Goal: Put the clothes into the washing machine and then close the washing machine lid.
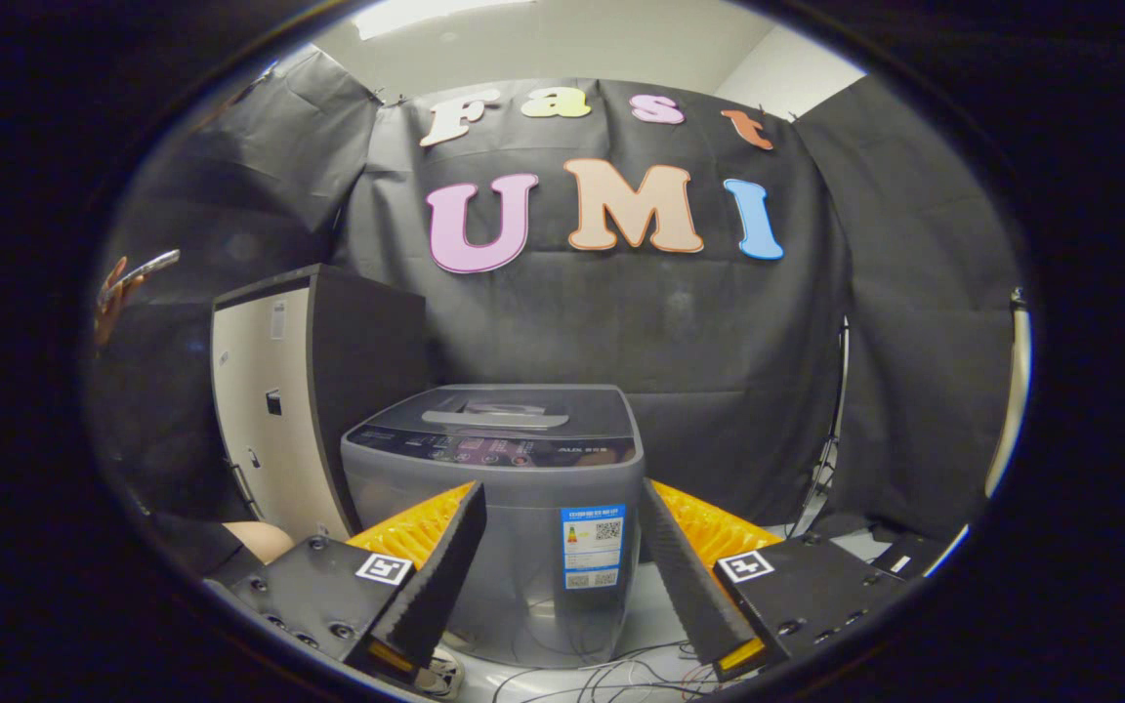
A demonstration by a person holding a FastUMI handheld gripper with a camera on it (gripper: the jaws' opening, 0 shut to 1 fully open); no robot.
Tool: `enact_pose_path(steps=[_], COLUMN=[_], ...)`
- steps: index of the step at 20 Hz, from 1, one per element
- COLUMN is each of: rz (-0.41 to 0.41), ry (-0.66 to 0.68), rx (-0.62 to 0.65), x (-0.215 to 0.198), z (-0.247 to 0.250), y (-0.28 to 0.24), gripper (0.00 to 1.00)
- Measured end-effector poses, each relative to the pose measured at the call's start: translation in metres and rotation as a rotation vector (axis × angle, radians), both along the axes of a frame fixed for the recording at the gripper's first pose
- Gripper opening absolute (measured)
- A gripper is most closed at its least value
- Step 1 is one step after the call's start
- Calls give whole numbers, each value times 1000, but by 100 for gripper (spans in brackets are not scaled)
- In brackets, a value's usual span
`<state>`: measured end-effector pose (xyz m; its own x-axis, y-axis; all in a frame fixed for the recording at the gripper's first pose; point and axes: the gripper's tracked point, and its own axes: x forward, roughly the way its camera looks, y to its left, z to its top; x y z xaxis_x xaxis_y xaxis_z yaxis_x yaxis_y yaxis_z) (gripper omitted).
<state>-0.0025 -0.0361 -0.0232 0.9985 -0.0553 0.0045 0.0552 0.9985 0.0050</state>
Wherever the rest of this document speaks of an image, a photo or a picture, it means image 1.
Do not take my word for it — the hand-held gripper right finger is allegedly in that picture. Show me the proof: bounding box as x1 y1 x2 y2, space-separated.
639 478 915 684

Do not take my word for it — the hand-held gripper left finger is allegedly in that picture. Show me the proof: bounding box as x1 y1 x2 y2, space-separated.
203 480 487 684

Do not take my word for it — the grey washing machine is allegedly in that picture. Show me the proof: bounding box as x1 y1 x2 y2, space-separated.
341 384 646 670

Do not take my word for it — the dark washing machine lid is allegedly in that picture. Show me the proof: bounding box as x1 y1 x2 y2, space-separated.
367 384 634 442

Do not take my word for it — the white patterned object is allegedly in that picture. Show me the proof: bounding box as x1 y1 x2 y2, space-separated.
414 649 466 697

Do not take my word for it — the metal tripod stand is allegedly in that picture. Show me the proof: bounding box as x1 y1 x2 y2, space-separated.
797 317 852 538

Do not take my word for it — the black box with white label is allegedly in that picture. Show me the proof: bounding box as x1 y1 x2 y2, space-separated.
865 532 964 579

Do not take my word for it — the beige and dark cabinet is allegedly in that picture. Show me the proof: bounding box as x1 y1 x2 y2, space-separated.
209 264 432 543

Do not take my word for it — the tangle of thin cables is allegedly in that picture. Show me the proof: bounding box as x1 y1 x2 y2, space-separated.
484 640 720 703

